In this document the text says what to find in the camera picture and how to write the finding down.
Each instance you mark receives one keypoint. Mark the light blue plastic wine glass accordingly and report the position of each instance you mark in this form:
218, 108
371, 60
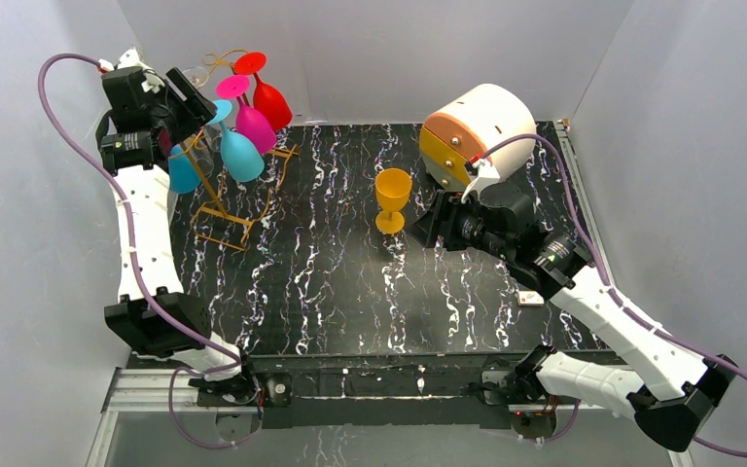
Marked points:
240, 157

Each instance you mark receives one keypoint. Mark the magenta plastic wine glass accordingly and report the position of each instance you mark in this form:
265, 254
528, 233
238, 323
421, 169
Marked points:
249, 121

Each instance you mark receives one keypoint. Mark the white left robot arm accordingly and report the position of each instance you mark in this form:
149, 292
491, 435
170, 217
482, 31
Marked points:
153, 313

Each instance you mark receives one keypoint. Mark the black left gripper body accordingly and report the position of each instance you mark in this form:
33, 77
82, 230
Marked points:
189, 94

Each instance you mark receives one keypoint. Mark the black marble table mat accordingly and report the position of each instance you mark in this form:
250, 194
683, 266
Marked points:
319, 278

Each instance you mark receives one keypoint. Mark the red plastic wine glass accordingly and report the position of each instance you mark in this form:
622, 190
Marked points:
267, 99

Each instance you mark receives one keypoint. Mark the clear wine glass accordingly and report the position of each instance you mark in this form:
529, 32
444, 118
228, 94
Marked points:
198, 76

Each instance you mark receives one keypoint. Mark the round drawer cabinet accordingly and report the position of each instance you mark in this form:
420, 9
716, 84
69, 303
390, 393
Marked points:
466, 127

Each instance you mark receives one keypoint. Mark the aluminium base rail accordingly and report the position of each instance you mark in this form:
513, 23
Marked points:
147, 424

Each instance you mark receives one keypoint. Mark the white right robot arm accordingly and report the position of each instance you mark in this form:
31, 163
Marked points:
668, 391

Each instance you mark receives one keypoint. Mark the small white box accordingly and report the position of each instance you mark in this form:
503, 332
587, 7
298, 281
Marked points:
530, 298

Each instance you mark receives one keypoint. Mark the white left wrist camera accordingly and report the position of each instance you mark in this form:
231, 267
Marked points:
132, 58

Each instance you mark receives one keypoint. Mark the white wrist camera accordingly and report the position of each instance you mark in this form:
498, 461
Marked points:
486, 176
132, 58

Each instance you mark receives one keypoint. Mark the orange plastic wine glass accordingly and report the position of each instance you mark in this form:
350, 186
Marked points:
392, 189

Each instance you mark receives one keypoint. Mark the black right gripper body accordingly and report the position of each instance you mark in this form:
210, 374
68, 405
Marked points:
446, 223

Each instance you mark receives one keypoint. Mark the gold wire wine glass rack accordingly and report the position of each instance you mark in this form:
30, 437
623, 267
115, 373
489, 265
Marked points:
232, 210

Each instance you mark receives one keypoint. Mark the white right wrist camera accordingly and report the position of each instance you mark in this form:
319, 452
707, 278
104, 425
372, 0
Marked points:
486, 176

